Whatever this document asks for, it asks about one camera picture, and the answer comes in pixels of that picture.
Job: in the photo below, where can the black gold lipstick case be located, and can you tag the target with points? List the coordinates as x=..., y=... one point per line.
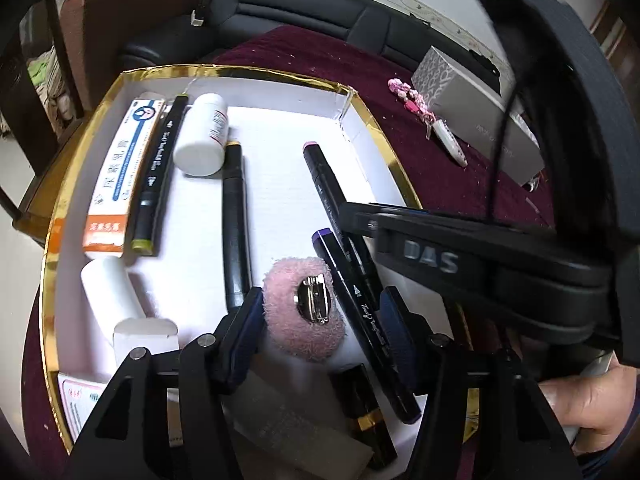
x=365, y=415

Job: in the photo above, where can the pink fluffy hair clip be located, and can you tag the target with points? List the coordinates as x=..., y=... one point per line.
x=300, y=330

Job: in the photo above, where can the floral cushion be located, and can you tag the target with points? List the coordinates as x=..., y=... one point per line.
x=47, y=90

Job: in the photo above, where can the white blue medicine carton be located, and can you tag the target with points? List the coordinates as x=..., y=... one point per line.
x=145, y=335

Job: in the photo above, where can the white tag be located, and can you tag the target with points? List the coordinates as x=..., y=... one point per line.
x=198, y=16

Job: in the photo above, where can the black marker pink cap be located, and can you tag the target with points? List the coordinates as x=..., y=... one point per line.
x=325, y=180

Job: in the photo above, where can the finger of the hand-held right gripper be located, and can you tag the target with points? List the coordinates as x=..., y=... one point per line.
x=380, y=221

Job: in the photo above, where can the red white medicine box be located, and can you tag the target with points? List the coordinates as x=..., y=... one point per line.
x=80, y=405

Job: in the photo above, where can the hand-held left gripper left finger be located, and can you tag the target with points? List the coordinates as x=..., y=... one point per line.
x=247, y=340

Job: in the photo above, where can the gold-trimmed cardboard box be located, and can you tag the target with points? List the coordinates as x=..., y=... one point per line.
x=280, y=130

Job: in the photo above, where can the white pill bottle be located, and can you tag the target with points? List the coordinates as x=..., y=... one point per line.
x=200, y=135

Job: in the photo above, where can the grey translucent packet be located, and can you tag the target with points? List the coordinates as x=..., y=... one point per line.
x=295, y=425

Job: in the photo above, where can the black marker purple cap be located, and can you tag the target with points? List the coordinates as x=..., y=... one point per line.
x=360, y=305

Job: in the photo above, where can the orange white ointment box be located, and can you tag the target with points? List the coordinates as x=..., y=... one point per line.
x=125, y=175

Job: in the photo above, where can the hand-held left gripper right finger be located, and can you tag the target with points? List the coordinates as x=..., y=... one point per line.
x=397, y=335

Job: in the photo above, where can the white bottle orange cap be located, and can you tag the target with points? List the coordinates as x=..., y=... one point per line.
x=112, y=295

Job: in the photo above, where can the person's right hand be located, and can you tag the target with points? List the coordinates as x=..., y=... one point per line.
x=590, y=400

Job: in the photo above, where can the wooden chair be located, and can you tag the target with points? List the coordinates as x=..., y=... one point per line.
x=40, y=195

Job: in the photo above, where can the grey cardboard box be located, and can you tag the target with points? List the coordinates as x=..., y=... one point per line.
x=470, y=110

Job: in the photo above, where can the brown fabric armchair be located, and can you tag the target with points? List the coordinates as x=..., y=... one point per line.
x=125, y=15

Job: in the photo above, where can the black marker lime cap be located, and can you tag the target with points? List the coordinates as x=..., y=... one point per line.
x=157, y=175

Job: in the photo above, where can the black leather sofa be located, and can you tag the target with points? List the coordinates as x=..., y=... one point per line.
x=300, y=10

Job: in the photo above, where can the black marker grey cap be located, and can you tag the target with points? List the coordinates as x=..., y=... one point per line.
x=236, y=230

